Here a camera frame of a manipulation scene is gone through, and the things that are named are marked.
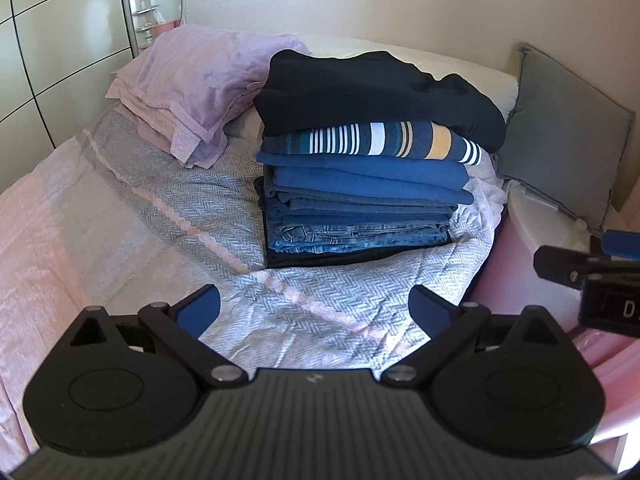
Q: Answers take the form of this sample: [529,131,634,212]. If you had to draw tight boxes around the black zip jacket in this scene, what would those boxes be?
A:
[254,50,506,154]

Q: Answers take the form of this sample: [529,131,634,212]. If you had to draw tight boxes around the pink quilted blanket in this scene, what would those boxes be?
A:
[574,330,640,443]

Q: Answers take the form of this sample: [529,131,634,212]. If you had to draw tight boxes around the grey cushion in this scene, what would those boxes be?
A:
[497,44,636,231]

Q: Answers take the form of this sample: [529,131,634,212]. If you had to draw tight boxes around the folded blue jeans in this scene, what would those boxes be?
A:
[254,178,454,269]

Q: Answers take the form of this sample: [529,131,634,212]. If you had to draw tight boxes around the blue folded sweater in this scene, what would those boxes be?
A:
[256,151,474,205]

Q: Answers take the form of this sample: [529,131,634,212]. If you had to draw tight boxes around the white pillow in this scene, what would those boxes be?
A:
[297,34,518,120]

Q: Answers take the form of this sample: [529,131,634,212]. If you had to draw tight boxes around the striped navy sweater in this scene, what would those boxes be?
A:
[262,122,483,166]

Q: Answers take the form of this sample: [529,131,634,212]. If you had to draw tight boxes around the lilac folded sheet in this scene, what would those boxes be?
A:
[105,24,309,169]

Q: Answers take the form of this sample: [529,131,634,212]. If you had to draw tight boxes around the white wardrobe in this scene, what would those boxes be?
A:
[0,0,137,154]

